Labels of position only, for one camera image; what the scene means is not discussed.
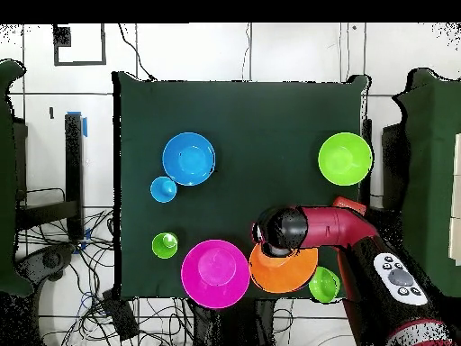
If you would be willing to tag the light blue bowl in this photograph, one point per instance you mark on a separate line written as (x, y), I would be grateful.
(189, 158)

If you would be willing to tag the large pink bowl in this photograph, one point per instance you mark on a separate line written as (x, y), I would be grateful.
(216, 274)

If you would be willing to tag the large orange bowl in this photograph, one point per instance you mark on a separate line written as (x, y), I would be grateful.
(284, 274)

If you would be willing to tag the large green bowl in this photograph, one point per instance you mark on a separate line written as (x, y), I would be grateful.
(345, 158)

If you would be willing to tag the small green bowl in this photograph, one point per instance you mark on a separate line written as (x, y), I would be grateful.
(324, 284)

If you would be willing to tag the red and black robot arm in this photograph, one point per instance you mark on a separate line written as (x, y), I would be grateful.
(335, 227)

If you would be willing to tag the light blue cup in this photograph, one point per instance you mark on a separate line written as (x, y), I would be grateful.
(162, 190)

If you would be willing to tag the dark green tablecloth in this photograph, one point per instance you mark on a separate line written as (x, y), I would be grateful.
(230, 108)

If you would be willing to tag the green cup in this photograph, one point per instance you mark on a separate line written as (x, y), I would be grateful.
(162, 247)

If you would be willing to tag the black upright bar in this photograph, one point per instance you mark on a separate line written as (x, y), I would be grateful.
(366, 196)

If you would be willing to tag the black power strip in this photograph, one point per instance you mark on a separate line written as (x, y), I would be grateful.
(120, 317)

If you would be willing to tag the black stand base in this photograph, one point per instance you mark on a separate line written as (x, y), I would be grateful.
(52, 259)

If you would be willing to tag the green covered side table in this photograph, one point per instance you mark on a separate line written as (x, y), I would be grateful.
(7, 180)
(432, 162)

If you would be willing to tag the white boxes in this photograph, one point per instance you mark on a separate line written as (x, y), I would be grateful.
(456, 216)

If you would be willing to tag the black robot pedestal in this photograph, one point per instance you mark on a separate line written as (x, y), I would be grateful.
(234, 320)

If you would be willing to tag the black L-shaped frame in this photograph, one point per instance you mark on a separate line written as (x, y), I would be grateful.
(74, 162)

